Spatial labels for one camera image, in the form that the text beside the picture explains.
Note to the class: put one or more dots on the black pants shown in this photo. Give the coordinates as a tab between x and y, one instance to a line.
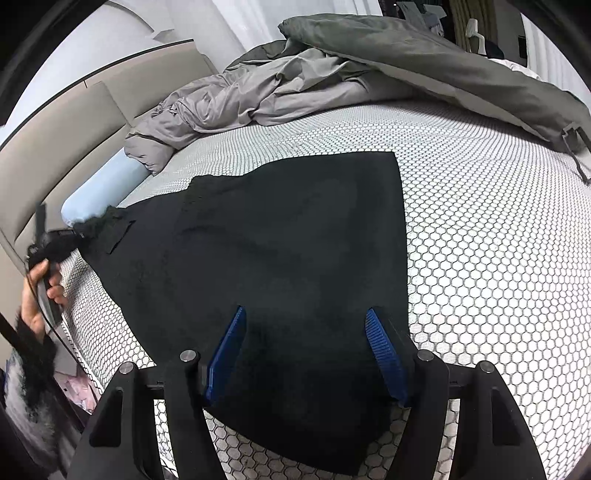
286	240

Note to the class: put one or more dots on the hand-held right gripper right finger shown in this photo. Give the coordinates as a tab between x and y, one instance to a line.
385	355

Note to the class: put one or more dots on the white honeycomb pattern bed mattress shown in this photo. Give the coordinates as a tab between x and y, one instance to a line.
485	258

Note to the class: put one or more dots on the dark green duvet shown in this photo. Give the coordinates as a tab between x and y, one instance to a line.
438	60

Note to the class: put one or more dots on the pink clothing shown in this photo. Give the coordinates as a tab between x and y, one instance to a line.
76	387

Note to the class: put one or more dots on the person's left forearm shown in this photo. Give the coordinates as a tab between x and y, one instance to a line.
32	360

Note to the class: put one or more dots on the person's left hand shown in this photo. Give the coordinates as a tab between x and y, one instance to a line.
32	300

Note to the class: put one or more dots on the light grey crumpled blanket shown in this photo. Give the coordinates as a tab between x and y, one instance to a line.
258	92

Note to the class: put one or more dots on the light blue pillow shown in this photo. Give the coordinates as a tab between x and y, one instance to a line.
101	189

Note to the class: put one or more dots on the beige padded headboard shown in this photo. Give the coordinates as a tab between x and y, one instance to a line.
74	129

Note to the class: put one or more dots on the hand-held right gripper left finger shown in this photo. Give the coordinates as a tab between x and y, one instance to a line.
226	350

